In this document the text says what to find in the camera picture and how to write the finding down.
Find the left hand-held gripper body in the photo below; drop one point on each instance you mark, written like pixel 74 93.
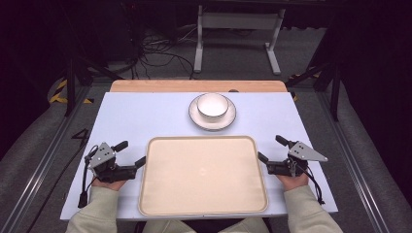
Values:
pixel 104 158

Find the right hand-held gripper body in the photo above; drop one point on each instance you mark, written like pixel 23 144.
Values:
pixel 302 152

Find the person's left hand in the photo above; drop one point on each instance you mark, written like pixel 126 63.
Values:
pixel 110 185

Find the person's right hand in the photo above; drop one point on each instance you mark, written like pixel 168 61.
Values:
pixel 293 182

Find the pale blue table mat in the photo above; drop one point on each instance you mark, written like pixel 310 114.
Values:
pixel 145 116

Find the white plate with dark rim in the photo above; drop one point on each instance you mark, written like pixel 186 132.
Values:
pixel 210 124

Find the beige rectangular tray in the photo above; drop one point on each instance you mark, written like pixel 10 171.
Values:
pixel 202 176

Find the person's legs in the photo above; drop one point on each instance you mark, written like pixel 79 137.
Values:
pixel 168 226

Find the black tripod stand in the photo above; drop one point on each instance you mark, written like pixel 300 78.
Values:
pixel 333 87
pixel 73 84

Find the white bowl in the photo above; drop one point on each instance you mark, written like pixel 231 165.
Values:
pixel 212 105

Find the white metal stand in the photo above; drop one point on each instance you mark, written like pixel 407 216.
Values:
pixel 239 21

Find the metal floor rail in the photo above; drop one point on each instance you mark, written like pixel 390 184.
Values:
pixel 353 155
pixel 45 161

